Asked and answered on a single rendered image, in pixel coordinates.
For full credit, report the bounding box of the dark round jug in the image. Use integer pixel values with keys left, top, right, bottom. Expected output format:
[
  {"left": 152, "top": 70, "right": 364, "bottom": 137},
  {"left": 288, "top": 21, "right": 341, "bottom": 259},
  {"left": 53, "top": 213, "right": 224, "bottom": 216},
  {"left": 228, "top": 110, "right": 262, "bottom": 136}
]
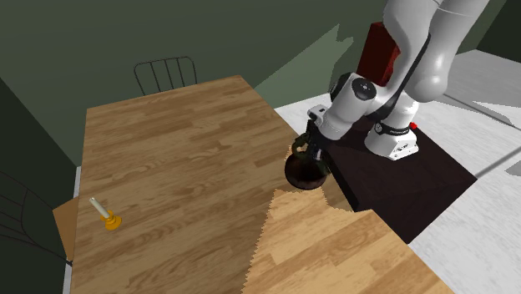
[{"left": 284, "top": 134, "right": 331, "bottom": 191}]

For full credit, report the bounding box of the wooden table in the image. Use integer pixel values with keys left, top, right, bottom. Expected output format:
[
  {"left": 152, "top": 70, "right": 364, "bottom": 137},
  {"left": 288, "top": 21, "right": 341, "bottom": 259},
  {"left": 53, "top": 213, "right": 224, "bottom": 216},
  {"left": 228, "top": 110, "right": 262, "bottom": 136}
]
[{"left": 69, "top": 74, "right": 456, "bottom": 294}]

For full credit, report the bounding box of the black wire chair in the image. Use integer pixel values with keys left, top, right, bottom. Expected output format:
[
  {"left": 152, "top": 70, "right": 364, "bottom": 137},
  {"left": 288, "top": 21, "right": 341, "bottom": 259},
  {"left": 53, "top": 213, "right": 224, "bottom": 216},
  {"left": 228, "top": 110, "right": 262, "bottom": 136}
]
[
  {"left": 133, "top": 56, "right": 199, "bottom": 97},
  {"left": 0, "top": 170, "right": 81, "bottom": 270}
]

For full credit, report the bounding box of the dark red box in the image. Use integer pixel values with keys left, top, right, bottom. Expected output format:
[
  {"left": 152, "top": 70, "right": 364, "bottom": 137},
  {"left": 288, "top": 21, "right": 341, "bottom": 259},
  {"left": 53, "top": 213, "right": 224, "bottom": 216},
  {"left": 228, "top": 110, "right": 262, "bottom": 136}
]
[{"left": 355, "top": 22, "right": 402, "bottom": 88}]

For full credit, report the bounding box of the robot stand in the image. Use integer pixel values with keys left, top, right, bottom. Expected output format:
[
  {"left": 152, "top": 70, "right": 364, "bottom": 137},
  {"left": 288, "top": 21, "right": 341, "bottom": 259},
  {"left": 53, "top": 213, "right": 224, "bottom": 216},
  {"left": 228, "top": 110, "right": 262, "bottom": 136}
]
[{"left": 324, "top": 117, "right": 478, "bottom": 246}]

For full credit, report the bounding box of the yellow candlestick with white candle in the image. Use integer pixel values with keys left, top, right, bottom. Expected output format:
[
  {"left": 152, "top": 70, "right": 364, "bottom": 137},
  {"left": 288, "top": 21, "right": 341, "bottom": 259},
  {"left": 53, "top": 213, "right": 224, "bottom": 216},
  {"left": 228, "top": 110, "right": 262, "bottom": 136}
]
[{"left": 89, "top": 196, "right": 123, "bottom": 232}]

